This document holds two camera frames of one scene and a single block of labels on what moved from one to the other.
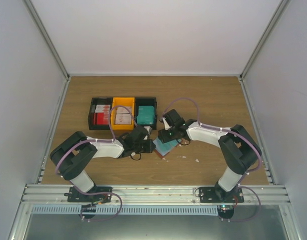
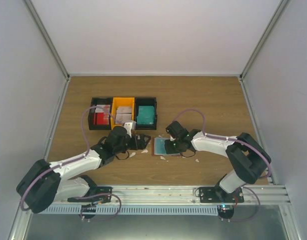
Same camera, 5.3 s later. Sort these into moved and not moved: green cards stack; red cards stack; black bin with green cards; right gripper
Moved: right gripper
Not moved: green cards stack; red cards stack; black bin with green cards
